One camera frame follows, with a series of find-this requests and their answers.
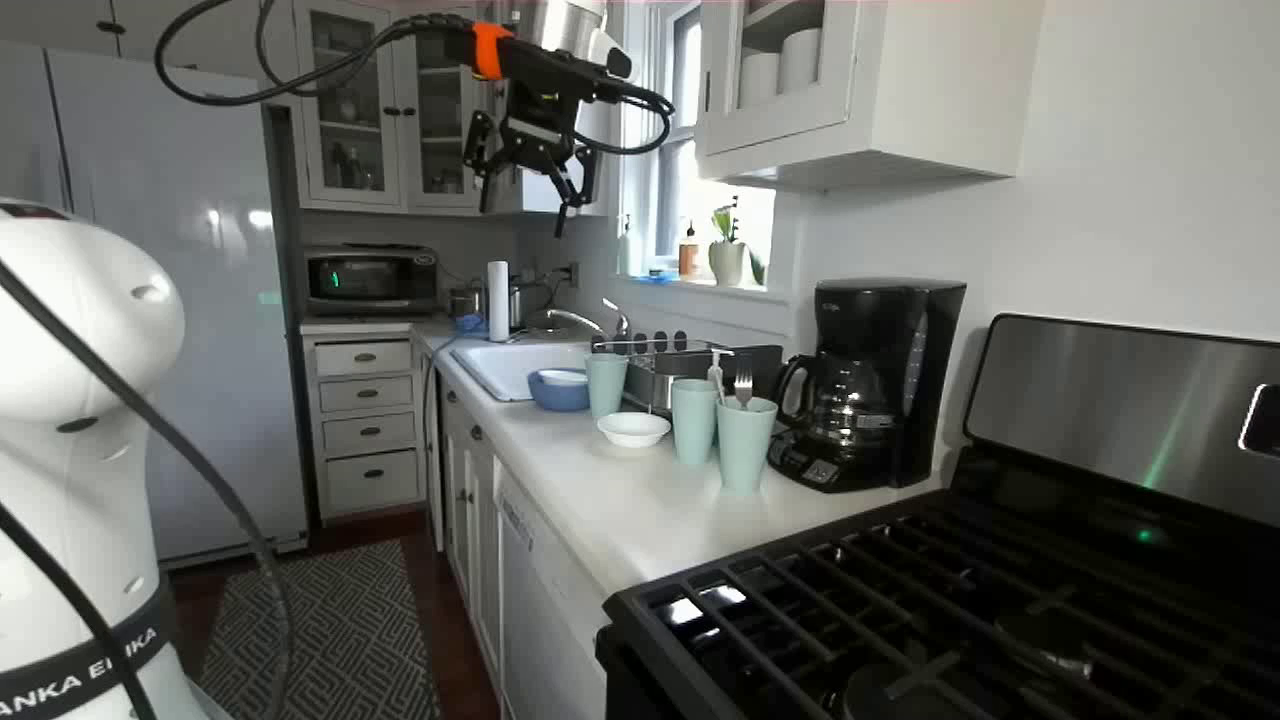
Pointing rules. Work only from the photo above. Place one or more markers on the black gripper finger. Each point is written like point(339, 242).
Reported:
point(572, 196)
point(482, 145)

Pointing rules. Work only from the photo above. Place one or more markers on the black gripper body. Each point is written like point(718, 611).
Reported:
point(543, 122)

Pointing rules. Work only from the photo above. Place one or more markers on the light blue cup with fork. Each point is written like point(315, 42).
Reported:
point(745, 444)

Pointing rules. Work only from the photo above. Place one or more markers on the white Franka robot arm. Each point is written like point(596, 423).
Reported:
point(80, 401)

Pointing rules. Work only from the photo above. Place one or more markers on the white green bottle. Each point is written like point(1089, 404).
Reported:
point(623, 251)

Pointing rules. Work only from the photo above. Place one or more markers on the blue sponge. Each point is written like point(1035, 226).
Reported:
point(659, 279)

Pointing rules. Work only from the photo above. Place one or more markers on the chrome faucet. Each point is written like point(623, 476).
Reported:
point(578, 319)

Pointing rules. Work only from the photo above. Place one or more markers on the white framed window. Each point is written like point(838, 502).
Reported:
point(680, 135)

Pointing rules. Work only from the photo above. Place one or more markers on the orange soap bottle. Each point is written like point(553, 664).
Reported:
point(688, 256)

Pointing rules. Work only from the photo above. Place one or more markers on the white paper towel roll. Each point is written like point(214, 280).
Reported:
point(496, 300)

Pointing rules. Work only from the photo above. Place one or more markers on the metal cooking pot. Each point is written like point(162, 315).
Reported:
point(467, 300)

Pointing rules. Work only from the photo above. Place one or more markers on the white pot with plant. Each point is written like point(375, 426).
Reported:
point(724, 260)

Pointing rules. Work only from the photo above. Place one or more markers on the blue cloth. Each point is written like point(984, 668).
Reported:
point(468, 325)

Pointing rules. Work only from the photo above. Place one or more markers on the black microwave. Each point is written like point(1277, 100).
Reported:
point(368, 279)

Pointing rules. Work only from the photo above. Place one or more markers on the small white bowl in blue bowl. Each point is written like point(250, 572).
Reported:
point(562, 379)

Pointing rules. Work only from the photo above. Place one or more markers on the white kitchen sink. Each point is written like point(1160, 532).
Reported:
point(505, 366)

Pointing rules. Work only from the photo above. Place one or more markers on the dark dish rack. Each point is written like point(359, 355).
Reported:
point(662, 374)

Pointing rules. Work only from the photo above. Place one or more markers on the white canister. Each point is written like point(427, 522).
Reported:
point(802, 61)
point(757, 81)

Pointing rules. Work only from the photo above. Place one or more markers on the clear soap pump bottle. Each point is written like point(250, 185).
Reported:
point(718, 379)

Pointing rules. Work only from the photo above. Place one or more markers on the shallow white bowl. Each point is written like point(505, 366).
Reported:
point(634, 431)

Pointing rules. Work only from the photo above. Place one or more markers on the metal fork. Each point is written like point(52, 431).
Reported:
point(741, 389)

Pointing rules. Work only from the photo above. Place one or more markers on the white drawer cabinet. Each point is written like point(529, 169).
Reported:
point(366, 426)

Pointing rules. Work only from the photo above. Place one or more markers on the glass coffee carafe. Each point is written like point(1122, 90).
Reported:
point(835, 404)

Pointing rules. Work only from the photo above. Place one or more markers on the white refrigerator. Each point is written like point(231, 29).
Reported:
point(202, 332)

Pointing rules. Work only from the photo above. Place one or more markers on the white sink base cabinet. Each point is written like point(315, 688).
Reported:
point(468, 532)

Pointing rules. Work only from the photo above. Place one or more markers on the black coffee maker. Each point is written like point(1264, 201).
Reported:
point(923, 360)

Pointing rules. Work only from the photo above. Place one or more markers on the white dishwasher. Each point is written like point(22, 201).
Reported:
point(546, 627)

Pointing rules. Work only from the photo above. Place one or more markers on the grey patterned rug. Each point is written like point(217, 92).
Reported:
point(322, 640)

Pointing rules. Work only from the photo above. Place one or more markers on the black gas stove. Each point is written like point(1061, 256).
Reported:
point(1014, 585)

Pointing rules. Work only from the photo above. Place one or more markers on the wall power outlet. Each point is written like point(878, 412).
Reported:
point(566, 273)

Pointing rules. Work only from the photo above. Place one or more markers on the white glass door wall cabinet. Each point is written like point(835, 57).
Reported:
point(361, 104)

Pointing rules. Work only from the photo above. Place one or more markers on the white wall cabinet with canisters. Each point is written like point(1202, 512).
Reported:
point(923, 92)

